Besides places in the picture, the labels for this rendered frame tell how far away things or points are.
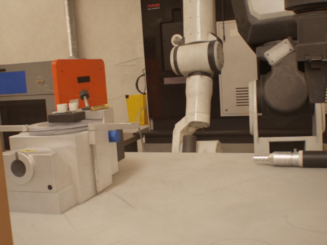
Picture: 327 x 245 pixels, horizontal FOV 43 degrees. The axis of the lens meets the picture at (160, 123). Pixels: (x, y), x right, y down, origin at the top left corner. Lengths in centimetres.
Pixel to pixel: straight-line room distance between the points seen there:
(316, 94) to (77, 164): 35
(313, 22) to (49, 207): 43
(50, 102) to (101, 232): 139
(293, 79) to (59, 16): 304
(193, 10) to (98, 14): 254
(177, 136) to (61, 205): 60
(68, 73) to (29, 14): 224
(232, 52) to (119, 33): 164
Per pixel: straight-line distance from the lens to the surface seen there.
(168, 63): 221
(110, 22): 362
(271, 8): 106
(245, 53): 210
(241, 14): 110
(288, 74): 104
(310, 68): 64
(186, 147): 103
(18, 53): 413
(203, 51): 111
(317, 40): 63
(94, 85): 204
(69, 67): 187
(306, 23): 64
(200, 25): 116
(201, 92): 111
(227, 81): 212
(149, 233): 45
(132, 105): 231
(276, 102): 103
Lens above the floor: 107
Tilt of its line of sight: 7 degrees down
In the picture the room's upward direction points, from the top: 4 degrees counter-clockwise
